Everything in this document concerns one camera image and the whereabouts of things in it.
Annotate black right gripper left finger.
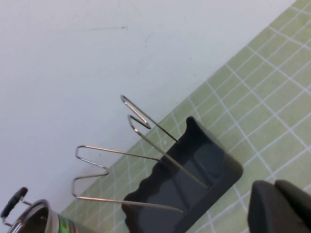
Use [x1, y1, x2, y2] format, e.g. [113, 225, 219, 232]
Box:
[247, 181, 307, 233]

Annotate black tray wire lid rack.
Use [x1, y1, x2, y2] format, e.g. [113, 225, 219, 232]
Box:
[71, 94, 245, 233]

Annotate stainless steel pot black handles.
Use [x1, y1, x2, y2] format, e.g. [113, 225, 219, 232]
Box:
[0, 186, 99, 233]

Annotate green checked tablecloth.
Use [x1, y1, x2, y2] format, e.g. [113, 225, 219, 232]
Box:
[58, 0, 311, 233]

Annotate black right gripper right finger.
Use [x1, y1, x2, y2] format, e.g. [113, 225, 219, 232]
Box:
[275, 179, 311, 233]

